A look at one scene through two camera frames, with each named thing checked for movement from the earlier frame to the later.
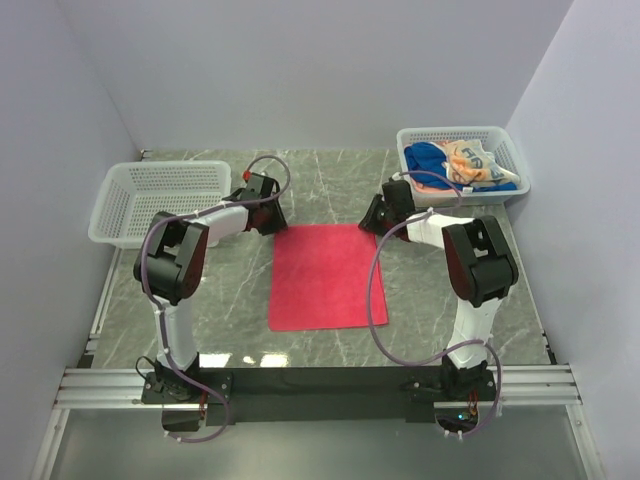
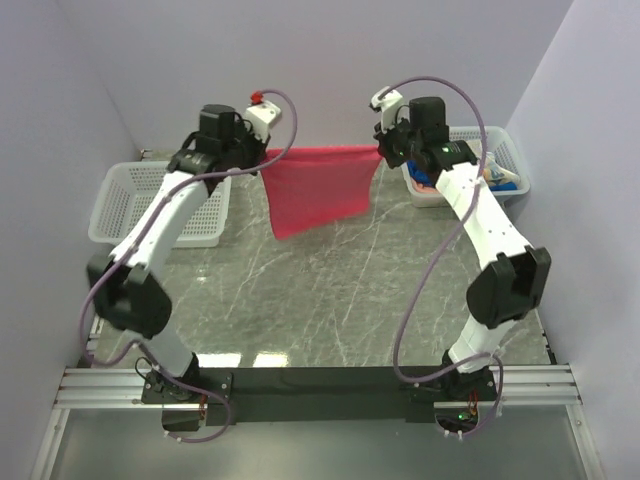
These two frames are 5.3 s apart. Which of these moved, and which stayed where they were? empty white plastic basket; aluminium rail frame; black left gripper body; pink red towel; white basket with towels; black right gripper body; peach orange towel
Moved: black left gripper body; pink red towel; black right gripper body
Stayed: empty white plastic basket; peach orange towel; aluminium rail frame; white basket with towels
